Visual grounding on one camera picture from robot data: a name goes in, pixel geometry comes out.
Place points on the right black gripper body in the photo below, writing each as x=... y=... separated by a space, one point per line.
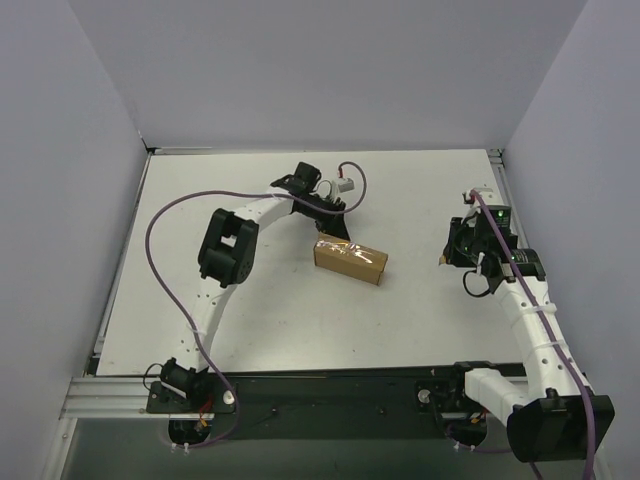
x=454 y=245

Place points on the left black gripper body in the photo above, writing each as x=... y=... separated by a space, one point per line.
x=329 y=216

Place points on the brown cardboard express box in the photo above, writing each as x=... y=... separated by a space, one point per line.
x=350 y=259

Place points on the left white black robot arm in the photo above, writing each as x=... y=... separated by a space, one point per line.
x=227 y=254

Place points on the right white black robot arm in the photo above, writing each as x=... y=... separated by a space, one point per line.
x=558 y=416

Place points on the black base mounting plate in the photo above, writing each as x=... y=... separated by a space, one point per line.
x=448 y=414

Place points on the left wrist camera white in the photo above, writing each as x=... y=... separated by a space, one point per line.
x=338 y=186

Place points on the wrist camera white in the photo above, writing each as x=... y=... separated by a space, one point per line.
x=480 y=194
x=338 y=186

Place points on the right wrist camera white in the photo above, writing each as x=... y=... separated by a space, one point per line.
x=480 y=194

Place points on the aluminium front rail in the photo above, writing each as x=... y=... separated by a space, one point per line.
x=102 y=397

